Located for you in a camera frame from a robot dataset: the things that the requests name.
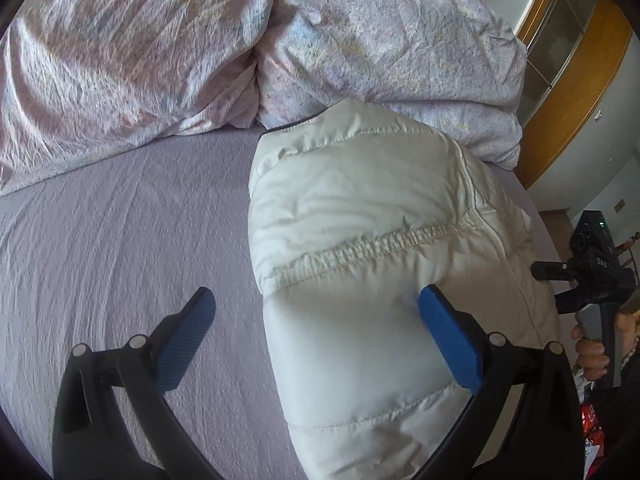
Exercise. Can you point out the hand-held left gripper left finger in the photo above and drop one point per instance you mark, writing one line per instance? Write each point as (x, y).
(187, 330)

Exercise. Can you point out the person's right hand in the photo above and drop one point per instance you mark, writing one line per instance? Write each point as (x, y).
(592, 350)

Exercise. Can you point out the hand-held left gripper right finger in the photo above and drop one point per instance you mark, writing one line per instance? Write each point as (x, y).
(447, 335)

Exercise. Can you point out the pink floral duvet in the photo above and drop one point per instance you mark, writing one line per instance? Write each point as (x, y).
(150, 45)

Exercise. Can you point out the wooden wardrobe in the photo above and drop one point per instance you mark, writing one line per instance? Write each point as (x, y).
(575, 75)

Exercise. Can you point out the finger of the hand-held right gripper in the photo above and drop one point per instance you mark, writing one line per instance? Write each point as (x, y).
(555, 270)
(570, 301)

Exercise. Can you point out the off-white down jacket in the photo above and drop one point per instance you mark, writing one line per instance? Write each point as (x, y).
(380, 240)

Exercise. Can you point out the lavender bed sheet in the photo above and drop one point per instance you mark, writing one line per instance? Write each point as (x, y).
(125, 240)

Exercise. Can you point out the red packet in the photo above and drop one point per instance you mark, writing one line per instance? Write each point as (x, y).
(590, 420)

